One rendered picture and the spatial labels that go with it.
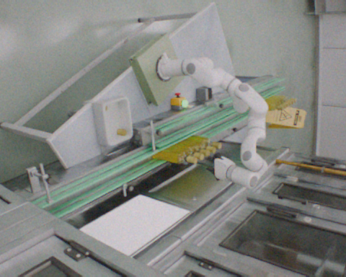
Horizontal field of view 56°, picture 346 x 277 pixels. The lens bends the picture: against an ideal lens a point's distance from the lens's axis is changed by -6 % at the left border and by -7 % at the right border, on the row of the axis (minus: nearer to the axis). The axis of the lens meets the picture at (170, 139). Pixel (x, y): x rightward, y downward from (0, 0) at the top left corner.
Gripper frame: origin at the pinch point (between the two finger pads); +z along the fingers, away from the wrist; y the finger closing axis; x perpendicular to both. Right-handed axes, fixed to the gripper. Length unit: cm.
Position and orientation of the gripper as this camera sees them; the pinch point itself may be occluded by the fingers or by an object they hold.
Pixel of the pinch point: (210, 164)
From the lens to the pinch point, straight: 170.1
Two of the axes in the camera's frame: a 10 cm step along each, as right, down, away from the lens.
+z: -5.7, -2.2, 7.9
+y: -0.9, -9.4, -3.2
